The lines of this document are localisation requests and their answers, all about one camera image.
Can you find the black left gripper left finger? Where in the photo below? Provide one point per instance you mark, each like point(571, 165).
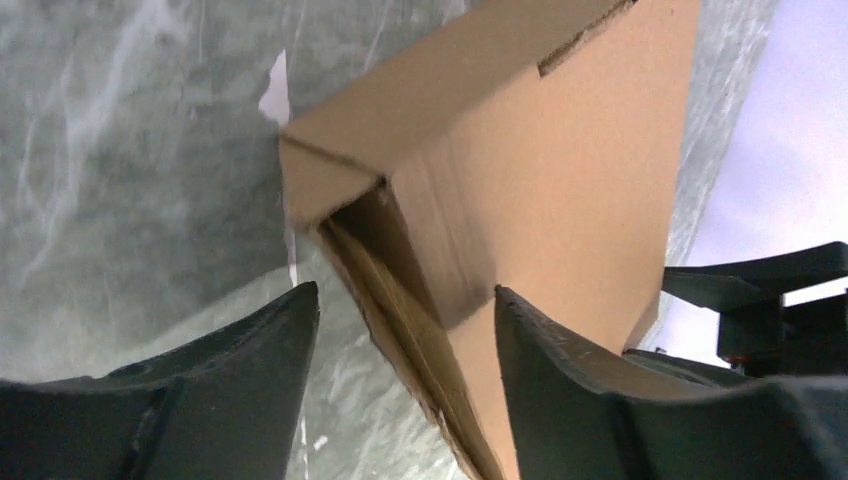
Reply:
point(223, 406)

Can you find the brown cardboard paper box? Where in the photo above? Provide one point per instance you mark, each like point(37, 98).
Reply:
point(529, 144)

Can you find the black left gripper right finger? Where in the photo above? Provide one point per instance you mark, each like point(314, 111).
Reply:
point(579, 411)

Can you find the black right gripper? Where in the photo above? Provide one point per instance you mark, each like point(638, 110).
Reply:
point(759, 335)

